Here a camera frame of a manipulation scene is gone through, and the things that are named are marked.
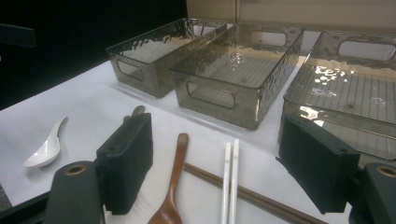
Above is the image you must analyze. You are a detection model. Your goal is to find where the white ceramic spoon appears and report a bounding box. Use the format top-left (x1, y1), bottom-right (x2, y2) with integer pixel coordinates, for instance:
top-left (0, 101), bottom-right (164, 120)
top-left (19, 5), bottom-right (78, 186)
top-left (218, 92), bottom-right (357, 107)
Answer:
top-left (23, 116), bottom-right (69, 170)

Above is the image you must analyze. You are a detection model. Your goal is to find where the brown chopstick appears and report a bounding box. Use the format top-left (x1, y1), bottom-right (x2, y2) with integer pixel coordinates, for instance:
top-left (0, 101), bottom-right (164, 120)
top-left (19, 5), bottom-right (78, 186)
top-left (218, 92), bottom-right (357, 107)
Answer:
top-left (184, 162), bottom-right (329, 224)
top-left (183, 164), bottom-right (312, 224)

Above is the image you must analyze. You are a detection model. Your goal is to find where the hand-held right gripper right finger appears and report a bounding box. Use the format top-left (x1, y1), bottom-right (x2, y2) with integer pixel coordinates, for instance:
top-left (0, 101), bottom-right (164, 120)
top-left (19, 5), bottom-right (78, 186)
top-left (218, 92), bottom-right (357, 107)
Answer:
top-left (276, 112), bottom-right (361, 216)

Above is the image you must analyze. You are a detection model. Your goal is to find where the black curtain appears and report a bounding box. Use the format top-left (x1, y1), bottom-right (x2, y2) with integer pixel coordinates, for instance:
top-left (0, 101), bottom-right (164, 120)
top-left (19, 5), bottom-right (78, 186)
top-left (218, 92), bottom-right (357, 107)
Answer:
top-left (0, 0), bottom-right (189, 111)

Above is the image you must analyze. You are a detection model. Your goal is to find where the brown wooden spoon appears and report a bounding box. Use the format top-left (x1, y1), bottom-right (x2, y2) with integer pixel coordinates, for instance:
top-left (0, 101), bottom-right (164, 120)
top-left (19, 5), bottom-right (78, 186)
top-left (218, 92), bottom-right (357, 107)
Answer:
top-left (147, 133), bottom-right (191, 224)

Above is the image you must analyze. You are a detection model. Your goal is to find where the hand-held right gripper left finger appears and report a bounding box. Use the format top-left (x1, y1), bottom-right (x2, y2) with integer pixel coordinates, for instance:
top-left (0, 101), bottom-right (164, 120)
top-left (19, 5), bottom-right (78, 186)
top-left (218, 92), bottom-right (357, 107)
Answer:
top-left (94, 112), bottom-right (154, 217)

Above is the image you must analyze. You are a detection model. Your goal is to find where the beige wooden furniture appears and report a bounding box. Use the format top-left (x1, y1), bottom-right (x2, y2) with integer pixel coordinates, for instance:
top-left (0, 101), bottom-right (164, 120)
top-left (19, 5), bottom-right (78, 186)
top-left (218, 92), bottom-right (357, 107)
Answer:
top-left (186, 0), bottom-right (396, 35)

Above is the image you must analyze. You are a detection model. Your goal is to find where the metal table knife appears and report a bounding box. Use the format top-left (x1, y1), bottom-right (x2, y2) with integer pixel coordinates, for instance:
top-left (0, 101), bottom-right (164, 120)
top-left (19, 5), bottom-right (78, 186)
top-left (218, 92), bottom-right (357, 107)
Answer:
top-left (131, 105), bottom-right (147, 118)

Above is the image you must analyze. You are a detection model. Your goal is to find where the white chopstick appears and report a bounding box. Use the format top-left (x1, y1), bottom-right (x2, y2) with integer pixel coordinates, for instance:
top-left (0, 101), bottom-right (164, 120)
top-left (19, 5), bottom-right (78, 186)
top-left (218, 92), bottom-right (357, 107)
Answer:
top-left (221, 142), bottom-right (233, 224)
top-left (229, 138), bottom-right (241, 224)

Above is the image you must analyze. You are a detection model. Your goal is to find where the dark flat object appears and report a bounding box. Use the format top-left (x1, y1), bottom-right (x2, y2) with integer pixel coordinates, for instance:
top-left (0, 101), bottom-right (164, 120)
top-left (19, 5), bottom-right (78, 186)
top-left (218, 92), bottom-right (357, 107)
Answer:
top-left (0, 22), bottom-right (37, 49)

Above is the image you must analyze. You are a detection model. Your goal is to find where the white table cover sheet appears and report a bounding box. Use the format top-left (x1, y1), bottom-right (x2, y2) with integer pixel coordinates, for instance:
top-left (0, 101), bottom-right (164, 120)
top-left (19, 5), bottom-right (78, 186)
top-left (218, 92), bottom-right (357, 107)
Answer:
top-left (0, 22), bottom-right (354, 224)

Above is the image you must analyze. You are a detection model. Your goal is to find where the smoky clear plastic bin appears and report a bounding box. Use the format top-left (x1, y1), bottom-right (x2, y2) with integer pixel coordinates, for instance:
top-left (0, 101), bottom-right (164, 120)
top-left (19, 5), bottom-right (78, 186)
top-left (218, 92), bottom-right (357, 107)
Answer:
top-left (278, 29), bottom-right (396, 162)
top-left (106, 17), bottom-right (229, 99)
top-left (170, 21), bottom-right (306, 131)

